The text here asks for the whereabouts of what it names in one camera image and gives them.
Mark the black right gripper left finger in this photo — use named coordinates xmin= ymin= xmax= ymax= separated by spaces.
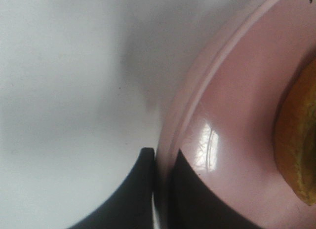
xmin=71 ymin=148 xmax=155 ymax=229

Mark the pink round plate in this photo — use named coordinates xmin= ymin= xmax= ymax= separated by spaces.
xmin=154 ymin=0 xmax=316 ymax=229

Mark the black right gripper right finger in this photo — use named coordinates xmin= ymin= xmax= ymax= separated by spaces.
xmin=169 ymin=151 xmax=259 ymax=229

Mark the burger with lettuce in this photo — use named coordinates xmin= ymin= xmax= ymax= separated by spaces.
xmin=274 ymin=61 xmax=316 ymax=205

